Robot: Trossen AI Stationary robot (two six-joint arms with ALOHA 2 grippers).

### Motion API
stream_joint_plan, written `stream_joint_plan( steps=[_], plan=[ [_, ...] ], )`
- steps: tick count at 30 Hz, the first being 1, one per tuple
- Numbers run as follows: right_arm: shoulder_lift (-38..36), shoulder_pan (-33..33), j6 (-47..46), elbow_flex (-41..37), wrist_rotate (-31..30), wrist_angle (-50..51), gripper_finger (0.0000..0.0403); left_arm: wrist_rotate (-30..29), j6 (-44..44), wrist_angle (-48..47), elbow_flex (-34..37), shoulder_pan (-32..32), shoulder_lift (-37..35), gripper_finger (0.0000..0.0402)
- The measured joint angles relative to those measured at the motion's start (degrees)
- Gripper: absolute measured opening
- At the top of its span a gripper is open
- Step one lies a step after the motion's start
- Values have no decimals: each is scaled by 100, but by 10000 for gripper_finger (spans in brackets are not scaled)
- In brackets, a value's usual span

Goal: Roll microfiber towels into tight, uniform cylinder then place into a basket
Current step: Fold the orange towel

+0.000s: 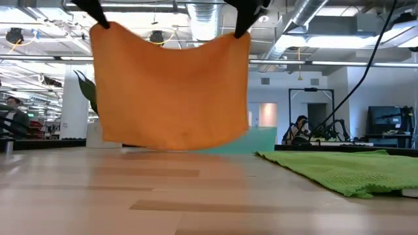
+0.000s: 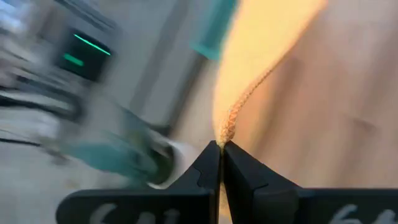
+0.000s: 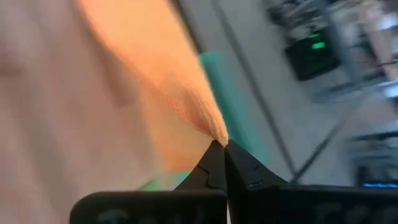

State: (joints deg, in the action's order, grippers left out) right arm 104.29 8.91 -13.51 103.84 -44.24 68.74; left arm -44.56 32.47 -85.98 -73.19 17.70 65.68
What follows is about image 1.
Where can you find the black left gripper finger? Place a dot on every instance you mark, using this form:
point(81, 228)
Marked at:
point(91, 8)

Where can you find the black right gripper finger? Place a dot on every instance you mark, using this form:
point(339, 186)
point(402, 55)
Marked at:
point(245, 13)

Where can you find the orange microfiber towel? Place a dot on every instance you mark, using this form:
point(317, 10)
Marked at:
point(170, 98)

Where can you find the green microfiber towel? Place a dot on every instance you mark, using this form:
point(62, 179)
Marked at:
point(343, 173)

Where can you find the black background robot arm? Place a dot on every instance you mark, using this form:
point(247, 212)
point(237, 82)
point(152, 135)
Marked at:
point(339, 125)

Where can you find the teal plastic basket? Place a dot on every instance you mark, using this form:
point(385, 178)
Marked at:
point(261, 140)

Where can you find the grey metal cylinder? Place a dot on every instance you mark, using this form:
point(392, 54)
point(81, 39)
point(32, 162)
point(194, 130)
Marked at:
point(9, 147)

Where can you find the black ceiling device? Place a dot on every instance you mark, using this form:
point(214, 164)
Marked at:
point(157, 36)
point(14, 35)

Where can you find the green snake plant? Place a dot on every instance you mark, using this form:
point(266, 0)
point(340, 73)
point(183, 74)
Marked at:
point(89, 91)

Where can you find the person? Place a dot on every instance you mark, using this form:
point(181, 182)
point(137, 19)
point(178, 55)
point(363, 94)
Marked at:
point(302, 121)
point(13, 119)

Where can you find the white plant pot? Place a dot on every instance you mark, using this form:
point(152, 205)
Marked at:
point(94, 134)

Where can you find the black computer monitor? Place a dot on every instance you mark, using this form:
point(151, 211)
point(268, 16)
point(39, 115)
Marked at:
point(382, 119)

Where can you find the dark desk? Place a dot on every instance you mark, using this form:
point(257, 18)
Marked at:
point(392, 136)

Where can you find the wall air vent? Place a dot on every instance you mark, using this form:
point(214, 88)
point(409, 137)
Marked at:
point(265, 81)
point(315, 81)

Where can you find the black station frame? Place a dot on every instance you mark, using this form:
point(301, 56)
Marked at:
point(310, 89)

